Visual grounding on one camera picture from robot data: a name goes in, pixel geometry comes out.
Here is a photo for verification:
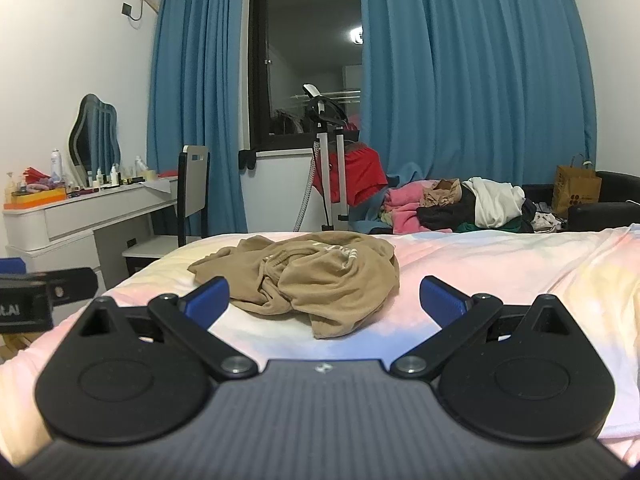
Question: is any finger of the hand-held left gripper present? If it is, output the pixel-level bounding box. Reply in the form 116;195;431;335
30;267;99;307

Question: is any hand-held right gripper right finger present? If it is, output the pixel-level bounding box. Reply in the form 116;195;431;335
390;275;576;381

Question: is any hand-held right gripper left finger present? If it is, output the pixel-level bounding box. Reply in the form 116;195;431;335
75;276;259;381

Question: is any tan garment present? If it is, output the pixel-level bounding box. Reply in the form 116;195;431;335
187;231;401;340

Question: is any white dressing table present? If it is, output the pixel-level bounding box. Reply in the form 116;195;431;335
2;177;180;291

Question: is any green cloth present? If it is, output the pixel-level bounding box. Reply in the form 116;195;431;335
452;217;536;235

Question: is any black cloth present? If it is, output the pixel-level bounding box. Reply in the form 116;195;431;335
416;182;481;233

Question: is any pastel tie-dye bed sheet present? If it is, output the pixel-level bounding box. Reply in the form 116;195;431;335
0;225;640;466

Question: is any orange box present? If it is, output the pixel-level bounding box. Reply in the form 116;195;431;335
5;187;68;211

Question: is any pink cloth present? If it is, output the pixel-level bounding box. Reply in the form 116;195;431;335
382;180;453;235

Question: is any light brown cloth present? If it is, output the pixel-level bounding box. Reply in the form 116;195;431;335
419;178;466;208

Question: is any white cloth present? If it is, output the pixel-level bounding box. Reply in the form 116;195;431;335
470;177;526;228

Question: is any black and grey chair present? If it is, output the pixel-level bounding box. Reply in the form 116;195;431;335
122;145;211;276

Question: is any group of cosmetic bottles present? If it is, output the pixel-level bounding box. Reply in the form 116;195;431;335
87;155;156;188

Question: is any red garment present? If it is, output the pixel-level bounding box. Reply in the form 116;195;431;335
312;142;390;207

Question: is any wavy framed mirror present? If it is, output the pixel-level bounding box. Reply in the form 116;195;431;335
68;93;121;173

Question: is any brown paper bag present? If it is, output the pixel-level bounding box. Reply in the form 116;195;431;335
551;154;602;218

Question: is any black sofa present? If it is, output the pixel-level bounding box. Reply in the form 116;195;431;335
520;171;640;233

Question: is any standing garment steamer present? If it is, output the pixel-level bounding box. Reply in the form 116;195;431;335
292;83;361;233

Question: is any dark framed window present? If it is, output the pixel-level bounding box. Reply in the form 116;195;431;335
247;0;363;153

